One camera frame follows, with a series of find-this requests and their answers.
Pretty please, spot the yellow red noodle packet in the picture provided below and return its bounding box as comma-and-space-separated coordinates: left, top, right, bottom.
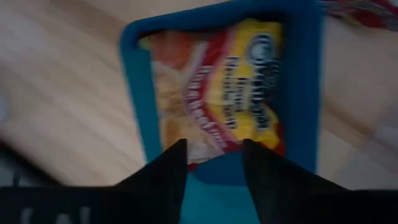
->
138, 18, 287, 172

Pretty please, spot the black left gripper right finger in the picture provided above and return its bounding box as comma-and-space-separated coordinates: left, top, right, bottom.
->
242, 138, 352, 224

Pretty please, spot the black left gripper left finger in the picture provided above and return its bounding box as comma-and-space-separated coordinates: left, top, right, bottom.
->
114, 139, 188, 224

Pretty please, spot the red white noodle packet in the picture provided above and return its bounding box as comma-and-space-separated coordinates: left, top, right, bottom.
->
320, 0, 398, 32

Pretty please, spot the small blue plastic bin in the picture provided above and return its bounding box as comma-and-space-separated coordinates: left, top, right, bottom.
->
119, 0, 326, 224

